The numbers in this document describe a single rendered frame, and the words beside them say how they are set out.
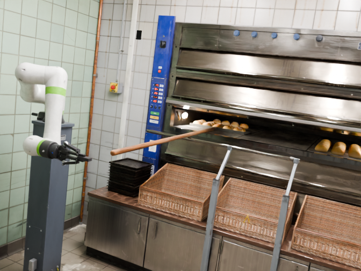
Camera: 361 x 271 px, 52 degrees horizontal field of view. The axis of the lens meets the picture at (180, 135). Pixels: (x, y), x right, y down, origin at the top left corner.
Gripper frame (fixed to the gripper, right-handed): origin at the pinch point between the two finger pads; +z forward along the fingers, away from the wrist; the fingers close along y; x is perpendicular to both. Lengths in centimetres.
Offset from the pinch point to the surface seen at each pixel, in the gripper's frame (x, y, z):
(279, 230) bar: -93, 47, 86
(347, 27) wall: -158, -91, 101
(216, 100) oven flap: -151, -26, 11
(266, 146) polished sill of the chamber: -154, 5, 57
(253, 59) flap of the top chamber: -159, -63, 35
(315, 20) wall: -158, -96, 78
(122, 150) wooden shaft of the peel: -17.8, -3.1, 9.9
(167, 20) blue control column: -155, -89, -45
